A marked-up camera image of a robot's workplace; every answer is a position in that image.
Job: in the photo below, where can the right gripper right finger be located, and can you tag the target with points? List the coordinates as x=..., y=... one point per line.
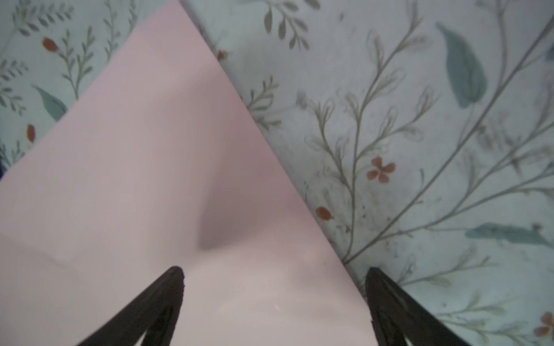
x=398, y=319

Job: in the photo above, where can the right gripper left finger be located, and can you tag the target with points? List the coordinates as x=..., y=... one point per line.
x=150, y=319

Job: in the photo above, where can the pink wrapping paper sheet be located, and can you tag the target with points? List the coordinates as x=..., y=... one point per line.
x=159, y=164

